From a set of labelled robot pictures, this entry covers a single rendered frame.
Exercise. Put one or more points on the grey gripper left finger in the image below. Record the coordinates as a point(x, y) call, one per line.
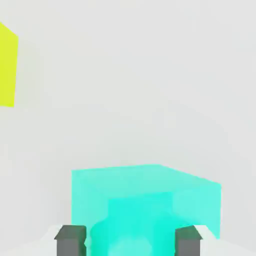
point(70, 242)

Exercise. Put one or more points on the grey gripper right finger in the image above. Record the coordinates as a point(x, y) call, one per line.
point(188, 243)

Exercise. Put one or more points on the small cyan cube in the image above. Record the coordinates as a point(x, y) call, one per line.
point(136, 224)

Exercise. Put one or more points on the large cyan box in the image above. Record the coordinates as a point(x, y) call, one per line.
point(90, 190)

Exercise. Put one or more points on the large yellow box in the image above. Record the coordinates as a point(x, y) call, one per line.
point(7, 68)

